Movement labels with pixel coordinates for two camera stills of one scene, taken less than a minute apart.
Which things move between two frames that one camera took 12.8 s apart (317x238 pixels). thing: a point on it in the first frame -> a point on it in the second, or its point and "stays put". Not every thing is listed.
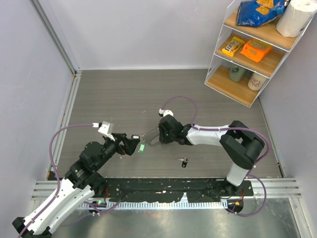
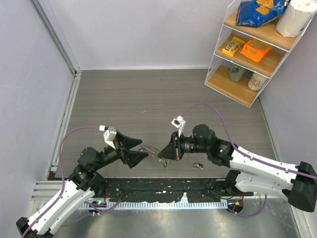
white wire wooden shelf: x=246 y=57 stays put
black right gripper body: x=167 y=137 -> x=185 y=145
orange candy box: x=256 y=50 stays put
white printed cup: x=257 y=82 stays put
